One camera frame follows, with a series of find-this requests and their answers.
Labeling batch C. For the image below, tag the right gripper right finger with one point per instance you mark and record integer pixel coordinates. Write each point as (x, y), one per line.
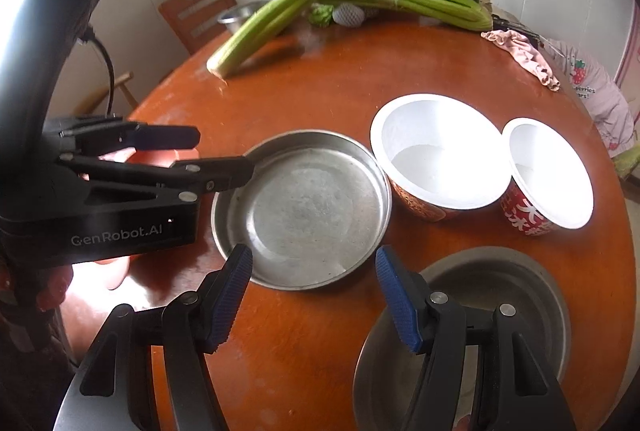
(462, 315)

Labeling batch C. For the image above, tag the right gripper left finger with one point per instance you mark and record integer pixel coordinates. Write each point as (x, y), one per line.
(113, 388)

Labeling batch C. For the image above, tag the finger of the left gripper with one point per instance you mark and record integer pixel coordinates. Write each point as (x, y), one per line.
(99, 135)
(200, 176)

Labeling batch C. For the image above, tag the large steel bowl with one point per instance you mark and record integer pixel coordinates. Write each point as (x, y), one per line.
(386, 370)

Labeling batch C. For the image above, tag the steel pan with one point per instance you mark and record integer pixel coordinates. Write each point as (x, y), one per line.
(315, 209)

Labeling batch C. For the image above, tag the instant noodle bowl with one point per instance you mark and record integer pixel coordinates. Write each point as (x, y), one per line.
(550, 187)
(442, 157)

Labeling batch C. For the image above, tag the orange plastic plate with ears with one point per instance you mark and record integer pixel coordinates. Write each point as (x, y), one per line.
(112, 272)

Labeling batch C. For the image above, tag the person's left hand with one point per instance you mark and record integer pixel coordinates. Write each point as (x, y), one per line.
(39, 289)

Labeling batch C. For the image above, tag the curved-back wooden chair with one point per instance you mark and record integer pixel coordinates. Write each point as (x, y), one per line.
(92, 101)

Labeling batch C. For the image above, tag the brown wooden slat chair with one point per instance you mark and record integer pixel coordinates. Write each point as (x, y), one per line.
(195, 22)

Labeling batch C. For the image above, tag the small steel bowl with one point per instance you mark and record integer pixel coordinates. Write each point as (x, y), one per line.
(234, 17)

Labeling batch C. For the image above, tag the near celery bunch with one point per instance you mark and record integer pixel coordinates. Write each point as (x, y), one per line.
(259, 29)

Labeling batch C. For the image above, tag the celery bunch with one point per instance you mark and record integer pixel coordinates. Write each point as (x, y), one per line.
(463, 14)
(259, 29)

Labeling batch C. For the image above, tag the green leafy vegetable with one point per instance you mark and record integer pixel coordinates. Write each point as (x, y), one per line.
(320, 15)

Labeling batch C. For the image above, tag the fruit in white foam net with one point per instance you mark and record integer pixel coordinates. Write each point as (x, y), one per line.
(348, 15)

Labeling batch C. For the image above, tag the pink jacket on chair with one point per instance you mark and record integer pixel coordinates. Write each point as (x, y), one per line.
(599, 94)

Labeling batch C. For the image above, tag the far celery bunch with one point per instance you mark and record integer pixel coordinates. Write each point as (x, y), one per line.
(463, 14)

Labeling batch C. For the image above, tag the pink cloth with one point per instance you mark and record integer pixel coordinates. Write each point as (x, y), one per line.
(527, 56)

